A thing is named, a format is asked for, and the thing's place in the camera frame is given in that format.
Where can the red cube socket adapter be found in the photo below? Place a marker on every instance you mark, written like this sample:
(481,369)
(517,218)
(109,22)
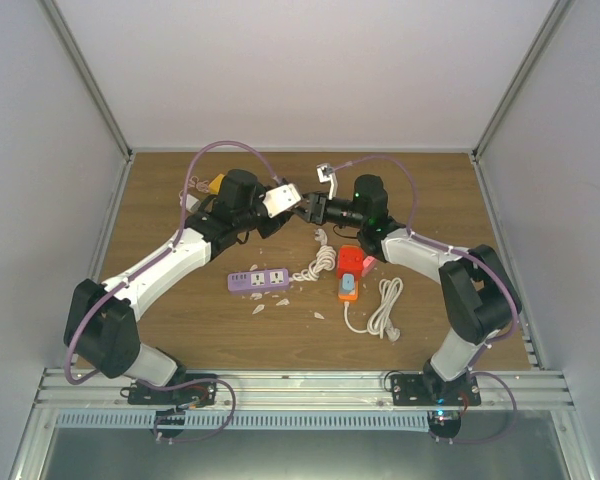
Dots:
(350,260)

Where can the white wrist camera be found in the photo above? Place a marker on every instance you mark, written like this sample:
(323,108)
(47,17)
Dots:
(326,174)
(281,199)

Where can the aluminium frame rail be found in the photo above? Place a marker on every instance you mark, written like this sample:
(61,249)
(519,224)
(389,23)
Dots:
(317,391)

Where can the pink plug adapter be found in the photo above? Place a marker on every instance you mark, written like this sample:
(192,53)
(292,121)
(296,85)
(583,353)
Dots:
(369,264)

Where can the slotted cable duct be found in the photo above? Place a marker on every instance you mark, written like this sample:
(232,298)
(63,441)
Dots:
(248,420)

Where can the blue USB charger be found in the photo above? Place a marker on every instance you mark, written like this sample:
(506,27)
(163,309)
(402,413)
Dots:
(347,284)

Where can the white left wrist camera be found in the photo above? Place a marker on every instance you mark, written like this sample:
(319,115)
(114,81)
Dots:
(281,199)

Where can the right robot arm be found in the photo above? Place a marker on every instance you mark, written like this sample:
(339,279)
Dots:
(481,303)

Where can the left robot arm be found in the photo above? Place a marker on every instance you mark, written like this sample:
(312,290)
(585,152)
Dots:
(102,321)

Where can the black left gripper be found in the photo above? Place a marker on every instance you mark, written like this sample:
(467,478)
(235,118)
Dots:
(283,218)

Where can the white USB charger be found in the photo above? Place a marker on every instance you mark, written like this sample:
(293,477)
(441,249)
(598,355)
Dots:
(190,203)

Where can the yellow cube socket adapter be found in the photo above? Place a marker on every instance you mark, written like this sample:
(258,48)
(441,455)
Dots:
(215,184)

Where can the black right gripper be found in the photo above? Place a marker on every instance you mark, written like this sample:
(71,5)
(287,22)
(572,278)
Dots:
(316,210)

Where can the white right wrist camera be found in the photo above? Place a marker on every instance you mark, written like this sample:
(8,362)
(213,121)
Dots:
(326,174)

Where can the purple power strip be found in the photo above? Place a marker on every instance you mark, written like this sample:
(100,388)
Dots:
(258,281)

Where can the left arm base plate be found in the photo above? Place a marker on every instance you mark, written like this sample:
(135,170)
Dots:
(187,390)

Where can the white paper scraps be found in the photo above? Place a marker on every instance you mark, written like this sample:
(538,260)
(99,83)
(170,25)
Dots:
(324,261)

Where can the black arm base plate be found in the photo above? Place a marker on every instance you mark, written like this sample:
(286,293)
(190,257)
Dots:
(420,389)

